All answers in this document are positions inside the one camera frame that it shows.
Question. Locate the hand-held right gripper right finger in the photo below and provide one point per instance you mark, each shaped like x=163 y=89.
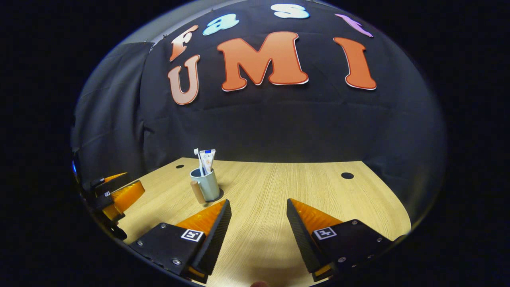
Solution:
x=303 y=241

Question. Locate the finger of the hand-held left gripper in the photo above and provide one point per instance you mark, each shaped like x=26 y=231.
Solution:
x=125 y=195
x=113 y=181

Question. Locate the white toothbrush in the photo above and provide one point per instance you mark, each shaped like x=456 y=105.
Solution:
x=196 y=151

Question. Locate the black backdrop cloth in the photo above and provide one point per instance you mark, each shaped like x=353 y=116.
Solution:
x=299 y=127

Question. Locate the white toothpaste tube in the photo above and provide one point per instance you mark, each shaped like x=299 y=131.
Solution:
x=207 y=159

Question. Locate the wooden desktop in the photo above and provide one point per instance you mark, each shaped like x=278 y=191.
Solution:
x=271 y=199

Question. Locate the pale green cup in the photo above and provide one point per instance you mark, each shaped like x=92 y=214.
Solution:
x=210 y=185

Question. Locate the dark round coaster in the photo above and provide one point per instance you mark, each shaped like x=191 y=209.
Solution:
x=219 y=196

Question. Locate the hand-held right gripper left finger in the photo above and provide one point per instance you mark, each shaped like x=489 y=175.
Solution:
x=217 y=241

